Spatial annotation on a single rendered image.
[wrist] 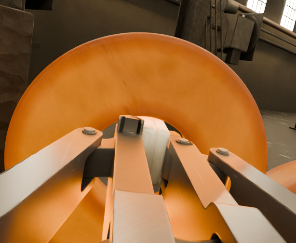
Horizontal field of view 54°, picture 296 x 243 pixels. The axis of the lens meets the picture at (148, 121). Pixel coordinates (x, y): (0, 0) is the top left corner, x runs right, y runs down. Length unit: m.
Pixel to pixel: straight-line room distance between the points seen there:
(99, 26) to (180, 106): 7.26
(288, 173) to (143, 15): 8.00
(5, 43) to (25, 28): 0.03
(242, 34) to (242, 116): 7.86
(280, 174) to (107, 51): 0.14
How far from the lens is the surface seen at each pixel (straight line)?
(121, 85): 0.16
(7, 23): 0.40
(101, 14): 7.45
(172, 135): 0.17
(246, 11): 10.36
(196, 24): 4.26
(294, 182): 0.21
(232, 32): 7.80
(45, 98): 0.16
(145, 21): 8.20
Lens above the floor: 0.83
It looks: 10 degrees down
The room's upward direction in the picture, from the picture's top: 11 degrees clockwise
